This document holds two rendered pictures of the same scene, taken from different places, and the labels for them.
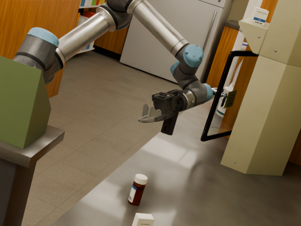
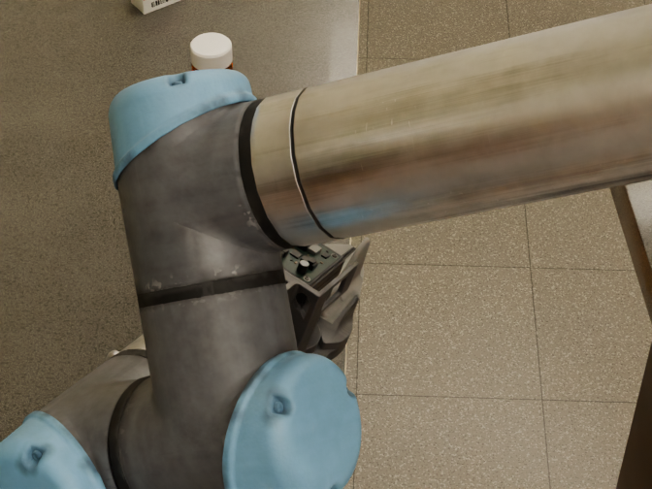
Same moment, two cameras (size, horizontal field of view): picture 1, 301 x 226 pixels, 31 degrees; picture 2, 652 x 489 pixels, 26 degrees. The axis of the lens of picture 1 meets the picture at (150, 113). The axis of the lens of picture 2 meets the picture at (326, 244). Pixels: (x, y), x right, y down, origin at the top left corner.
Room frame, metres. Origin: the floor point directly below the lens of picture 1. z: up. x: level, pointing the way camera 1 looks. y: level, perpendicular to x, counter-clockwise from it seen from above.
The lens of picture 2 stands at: (2.58, -0.12, 1.80)
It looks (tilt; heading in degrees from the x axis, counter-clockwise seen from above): 44 degrees down; 169
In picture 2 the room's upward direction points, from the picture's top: straight up
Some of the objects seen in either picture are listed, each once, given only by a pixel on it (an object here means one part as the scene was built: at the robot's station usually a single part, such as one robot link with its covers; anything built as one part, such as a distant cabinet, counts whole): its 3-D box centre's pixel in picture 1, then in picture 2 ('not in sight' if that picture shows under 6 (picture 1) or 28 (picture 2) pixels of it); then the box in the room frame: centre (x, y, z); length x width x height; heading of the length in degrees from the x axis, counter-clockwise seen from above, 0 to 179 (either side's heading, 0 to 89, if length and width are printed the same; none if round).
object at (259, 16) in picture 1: (259, 16); not in sight; (2.22, -0.30, 1.54); 0.05 x 0.05 x 0.06; 6
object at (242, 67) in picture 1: (232, 95); not in sight; (2.27, -0.31, 1.19); 0.30 x 0.01 x 0.40; 148
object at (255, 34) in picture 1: (254, 34); not in sight; (2.26, -0.31, 1.46); 0.32 x 0.11 x 0.10; 167
